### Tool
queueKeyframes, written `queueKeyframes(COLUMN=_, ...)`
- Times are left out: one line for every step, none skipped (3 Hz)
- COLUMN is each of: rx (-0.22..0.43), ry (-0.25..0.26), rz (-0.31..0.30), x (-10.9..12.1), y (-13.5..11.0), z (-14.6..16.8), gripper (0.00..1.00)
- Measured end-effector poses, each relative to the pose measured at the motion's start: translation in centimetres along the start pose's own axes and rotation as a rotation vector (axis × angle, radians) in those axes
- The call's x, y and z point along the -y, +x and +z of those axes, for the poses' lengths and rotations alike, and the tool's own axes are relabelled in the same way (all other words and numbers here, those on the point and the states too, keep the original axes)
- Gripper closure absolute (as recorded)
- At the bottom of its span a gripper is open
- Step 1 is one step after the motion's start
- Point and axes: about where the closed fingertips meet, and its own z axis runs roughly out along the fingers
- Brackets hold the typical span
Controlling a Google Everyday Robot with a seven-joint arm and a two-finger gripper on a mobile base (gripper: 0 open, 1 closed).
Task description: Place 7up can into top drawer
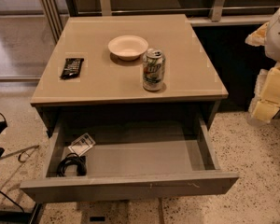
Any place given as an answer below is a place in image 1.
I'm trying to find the white paper bowl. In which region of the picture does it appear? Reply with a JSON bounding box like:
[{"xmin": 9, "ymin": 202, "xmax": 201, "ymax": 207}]
[{"xmin": 108, "ymin": 35, "xmax": 148, "ymax": 61}]

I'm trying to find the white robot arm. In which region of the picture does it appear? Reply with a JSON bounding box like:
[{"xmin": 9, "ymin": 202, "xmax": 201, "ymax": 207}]
[{"xmin": 245, "ymin": 8, "xmax": 280, "ymax": 125}]

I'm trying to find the open grey top drawer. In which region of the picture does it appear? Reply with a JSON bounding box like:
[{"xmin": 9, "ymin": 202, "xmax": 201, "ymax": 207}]
[{"xmin": 21, "ymin": 118, "xmax": 239, "ymax": 203}]

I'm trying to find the metal hook on floor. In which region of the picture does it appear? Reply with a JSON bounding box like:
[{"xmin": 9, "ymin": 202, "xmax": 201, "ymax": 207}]
[{"xmin": 0, "ymin": 145, "xmax": 39, "ymax": 163}]

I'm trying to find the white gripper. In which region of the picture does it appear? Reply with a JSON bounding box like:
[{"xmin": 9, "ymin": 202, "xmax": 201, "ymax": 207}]
[{"xmin": 245, "ymin": 22, "xmax": 280, "ymax": 123}]

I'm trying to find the metal window railing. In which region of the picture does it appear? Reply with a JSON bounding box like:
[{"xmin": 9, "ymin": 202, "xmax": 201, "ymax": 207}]
[{"xmin": 40, "ymin": 0, "xmax": 280, "ymax": 38}]

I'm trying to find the green 7up soda can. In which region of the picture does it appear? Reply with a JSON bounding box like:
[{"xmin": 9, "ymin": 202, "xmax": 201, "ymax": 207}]
[{"xmin": 143, "ymin": 49, "xmax": 165, "ymax": 91}]

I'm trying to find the beige cabinet with tan top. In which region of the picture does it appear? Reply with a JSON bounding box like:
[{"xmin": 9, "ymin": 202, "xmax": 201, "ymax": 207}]
[{"xmin": 31, "ymin": 15, "xmax": 228, "ymax": 130}]

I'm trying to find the black snack bar wrapper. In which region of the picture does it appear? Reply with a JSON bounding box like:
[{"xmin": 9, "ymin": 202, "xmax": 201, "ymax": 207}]
[{"xmin": 60, "ymin": 58, "xmax": 84, "ymax": 79}]

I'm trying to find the coiled black cable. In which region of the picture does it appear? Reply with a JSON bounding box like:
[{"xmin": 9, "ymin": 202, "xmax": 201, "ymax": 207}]
[{"xmin": 56, "ymin": 152, "xmax": 88, "ymax": 177}]

